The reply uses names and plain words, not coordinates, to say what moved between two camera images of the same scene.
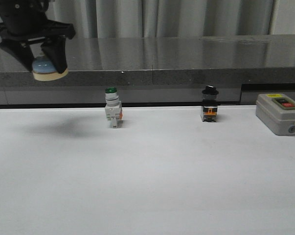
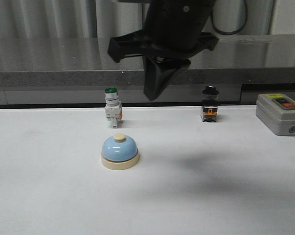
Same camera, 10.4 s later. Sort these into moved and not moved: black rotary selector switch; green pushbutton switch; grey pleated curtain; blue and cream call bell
Moved: blue and cream call bell
Not moved: grey pleated curtain; green pushbutton switch; black rotary selector switch
